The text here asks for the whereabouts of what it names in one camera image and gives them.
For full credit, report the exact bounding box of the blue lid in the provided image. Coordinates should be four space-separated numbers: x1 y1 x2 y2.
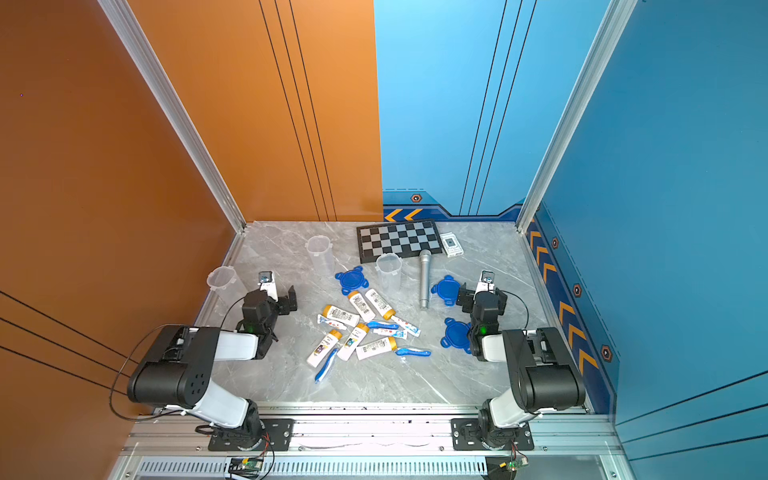
334 265 370 296
440 317 472 354
430 275 461 307

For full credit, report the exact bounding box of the white bottle orange cap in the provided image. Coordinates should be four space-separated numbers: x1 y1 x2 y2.
307 329 342 368
337 322 369 361
365 288 396 320
348 291 376 323
355 337 398 360
322 305 361 327

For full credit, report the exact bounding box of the toothpaste tube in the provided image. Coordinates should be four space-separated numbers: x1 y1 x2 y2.
370 328 408 339
391 315 421 337
317 314 347 331

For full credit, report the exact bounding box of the clear plastic container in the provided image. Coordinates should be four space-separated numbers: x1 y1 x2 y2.
206 266 247 307
306 235 335 276
375 253 403 293

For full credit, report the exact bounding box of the blue toothbrush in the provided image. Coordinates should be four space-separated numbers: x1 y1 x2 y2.
366 321 400 331
314 347 339 384
395 347 432 357

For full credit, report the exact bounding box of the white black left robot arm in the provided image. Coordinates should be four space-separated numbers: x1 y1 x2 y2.
127 271 298 452

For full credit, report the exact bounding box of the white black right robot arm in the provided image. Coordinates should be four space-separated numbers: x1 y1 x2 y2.
452 270 587 452

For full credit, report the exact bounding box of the blue lid by microphone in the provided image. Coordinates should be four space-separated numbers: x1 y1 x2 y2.
430 275 461 307

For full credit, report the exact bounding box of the small white card box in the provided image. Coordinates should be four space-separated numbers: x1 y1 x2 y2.
440 232 464 257

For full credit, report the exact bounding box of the silver microphone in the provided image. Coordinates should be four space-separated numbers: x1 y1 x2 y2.
419 249 432 310

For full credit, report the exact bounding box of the clear plastic container back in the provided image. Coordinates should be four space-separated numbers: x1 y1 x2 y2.
306 235 335 276

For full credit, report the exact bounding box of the black white checkerboard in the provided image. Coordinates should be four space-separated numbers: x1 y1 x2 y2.
356 220 444 264

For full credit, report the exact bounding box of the green circuit board left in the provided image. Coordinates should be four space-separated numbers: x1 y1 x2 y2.
226 457 265 480

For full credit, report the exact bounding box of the circuit board right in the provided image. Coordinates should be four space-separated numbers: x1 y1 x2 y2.
482 455 529 480

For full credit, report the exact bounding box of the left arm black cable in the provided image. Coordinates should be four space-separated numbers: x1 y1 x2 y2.
108 293 247 421

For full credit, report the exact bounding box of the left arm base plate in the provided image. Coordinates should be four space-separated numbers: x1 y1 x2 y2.
208 418 295 452

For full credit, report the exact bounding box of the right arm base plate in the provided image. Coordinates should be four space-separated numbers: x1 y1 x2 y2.
450 418 535 453

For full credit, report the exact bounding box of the aluminium front rail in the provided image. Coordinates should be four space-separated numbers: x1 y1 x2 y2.
119 402 623 457

